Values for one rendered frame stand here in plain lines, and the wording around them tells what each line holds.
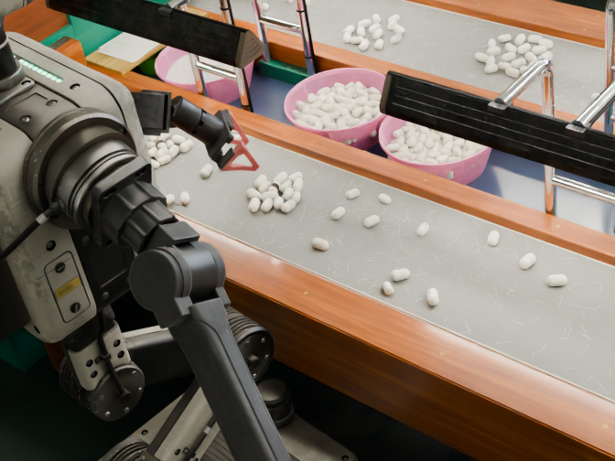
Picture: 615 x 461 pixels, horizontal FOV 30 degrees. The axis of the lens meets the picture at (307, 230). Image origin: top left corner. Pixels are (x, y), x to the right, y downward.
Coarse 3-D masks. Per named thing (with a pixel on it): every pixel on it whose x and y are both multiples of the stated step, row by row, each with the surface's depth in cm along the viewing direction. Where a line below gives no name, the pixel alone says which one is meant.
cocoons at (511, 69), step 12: (288, 0) 315; (360, 24) 298; (396, 24) 296; (348, 36) 294; (360, 36) 295; (372, 36) 293; (396, 36) 290; (504, 36) 282; (540, 36) 280; (360, 48) 290; (492, 48) 278; (516, 48) 278; (528, 48) 278; (540, 48) 276; (480, 60) 277; (492, 60) 275; (504, 60) 276; (516, 60) 272; (528, 60) 274; (516, 72) 269
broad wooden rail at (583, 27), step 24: (408, 0) 306; (432, 0) 301; (456, 0) 298; (480, 0) 296; (504, 0) 294; (528, 0) 293; (504, 24) 290; (528, 24) 285; (552, 24) 282; (576, 24) 280; (600, 24) 278
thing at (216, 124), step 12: (204, 120) 223; (216, 120) 225; (192, 132) 224; (204, 132) 224; (216, 132) 225; (228, 132) 224; (204, 144) 229; (216, 144) 225; (228, 144) 224; (216, 156) 225
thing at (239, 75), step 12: (120, 0) 251; (180, 0) 245; (228, 0) 255; (168, 12) 242; (228, 12) 257; (192, 60) 276; (216, 72) 273; (228, 72) 271; (240, 72) 267; (204, 84) 281; (240, 84) 269; (240, 96) 272; (252, 108) 273
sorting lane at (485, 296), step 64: (192, 192) 255; (320, 192) 248; (384, 192) 244; (320, 256) 231; (384, 256) 228; (448, 256) 225; (512, 256) 222; (576, 256) 220; (448, 320) 212; (512, 320) 209; (576, 320) 207; (576, 384) 195
